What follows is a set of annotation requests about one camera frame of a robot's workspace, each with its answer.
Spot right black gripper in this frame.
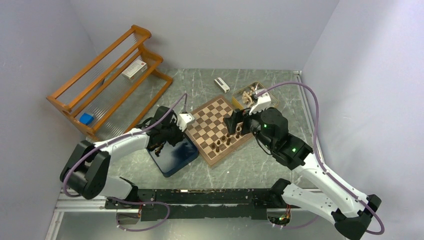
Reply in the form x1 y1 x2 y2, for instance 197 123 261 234
223 102 275 150

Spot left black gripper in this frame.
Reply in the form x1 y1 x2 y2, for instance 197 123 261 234
161 117 187 147

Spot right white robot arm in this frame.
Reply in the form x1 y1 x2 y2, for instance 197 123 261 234
223 107 382 240

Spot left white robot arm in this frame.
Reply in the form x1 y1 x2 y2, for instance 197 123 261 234
59 106 196 208

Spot light chess pieces pile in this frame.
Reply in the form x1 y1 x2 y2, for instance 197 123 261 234
241 85 258 106

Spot dark chess pieces pile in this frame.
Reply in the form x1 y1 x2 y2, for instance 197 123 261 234
154 143 164 157

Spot wooden chess board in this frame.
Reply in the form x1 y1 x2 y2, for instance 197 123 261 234
185 95 253 167

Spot gold metal tin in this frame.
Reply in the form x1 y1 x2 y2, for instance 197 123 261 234
231 81 266 109

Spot blue metal tin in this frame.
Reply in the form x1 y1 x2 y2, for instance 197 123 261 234
147 138 199 178

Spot white power bank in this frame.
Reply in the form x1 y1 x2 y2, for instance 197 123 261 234
214 77 230 94

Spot orange wooden rack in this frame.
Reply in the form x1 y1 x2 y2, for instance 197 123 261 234
47 25 173 141

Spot white cardboard box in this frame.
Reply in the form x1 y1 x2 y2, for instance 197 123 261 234
121 59 148 82

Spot blue plastic case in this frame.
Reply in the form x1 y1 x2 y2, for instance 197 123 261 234
79 113 95 126

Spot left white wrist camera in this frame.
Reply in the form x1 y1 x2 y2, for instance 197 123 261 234
176 113 196 132

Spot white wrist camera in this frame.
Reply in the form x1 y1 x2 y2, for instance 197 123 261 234
176 113 196 132
249 89 272 115

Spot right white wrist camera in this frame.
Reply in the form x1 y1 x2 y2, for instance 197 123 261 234
249 89 272 115

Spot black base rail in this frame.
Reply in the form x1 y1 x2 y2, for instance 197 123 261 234
104 188 287 222

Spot aluminium frame rail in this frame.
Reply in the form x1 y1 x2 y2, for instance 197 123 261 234
44 70 349 240

